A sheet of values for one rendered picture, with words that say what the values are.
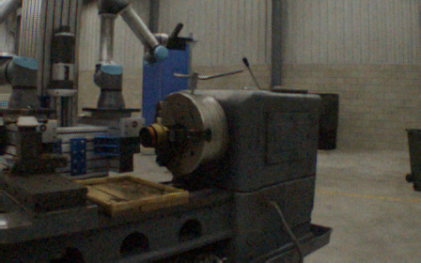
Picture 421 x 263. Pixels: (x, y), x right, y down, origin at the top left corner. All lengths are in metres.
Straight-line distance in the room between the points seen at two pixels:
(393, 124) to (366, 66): 1.83
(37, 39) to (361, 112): 10.16
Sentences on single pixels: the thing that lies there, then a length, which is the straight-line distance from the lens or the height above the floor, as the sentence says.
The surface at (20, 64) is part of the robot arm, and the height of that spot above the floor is 1.35.
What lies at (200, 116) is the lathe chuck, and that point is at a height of 1.15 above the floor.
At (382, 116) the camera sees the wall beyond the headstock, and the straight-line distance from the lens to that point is 11.28.
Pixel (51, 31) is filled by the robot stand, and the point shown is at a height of 1.55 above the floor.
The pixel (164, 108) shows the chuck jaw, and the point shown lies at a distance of 1.48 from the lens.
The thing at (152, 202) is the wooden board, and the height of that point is 0.89.
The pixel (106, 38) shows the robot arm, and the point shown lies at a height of 1.54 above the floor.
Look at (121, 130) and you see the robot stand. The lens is 1.86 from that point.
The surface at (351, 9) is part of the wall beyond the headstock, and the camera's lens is 11.79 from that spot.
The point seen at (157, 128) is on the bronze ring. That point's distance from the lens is 1.38.
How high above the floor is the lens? 1.21
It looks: 3 degrees down
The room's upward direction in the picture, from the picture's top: 1 degrees clockwise
